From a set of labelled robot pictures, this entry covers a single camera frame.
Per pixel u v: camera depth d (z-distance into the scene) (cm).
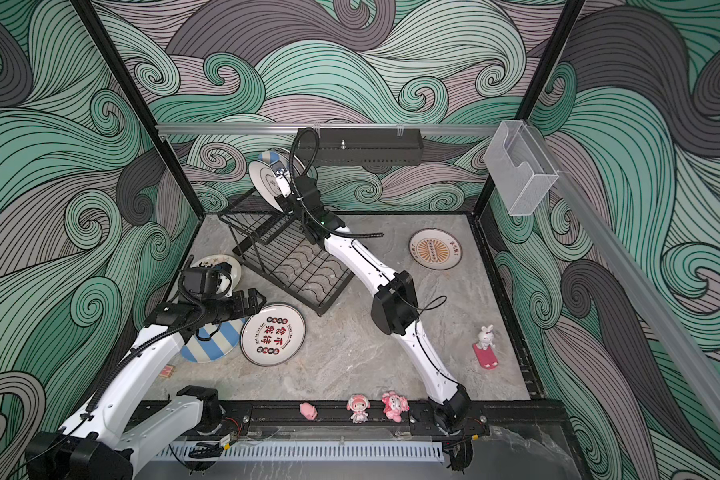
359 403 73
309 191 66
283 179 70
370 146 95
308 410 73
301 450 70
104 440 39
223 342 86
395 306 58
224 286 69
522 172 78
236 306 70
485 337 80
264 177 90
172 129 95
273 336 88
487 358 83
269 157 87
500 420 74
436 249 109
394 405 73
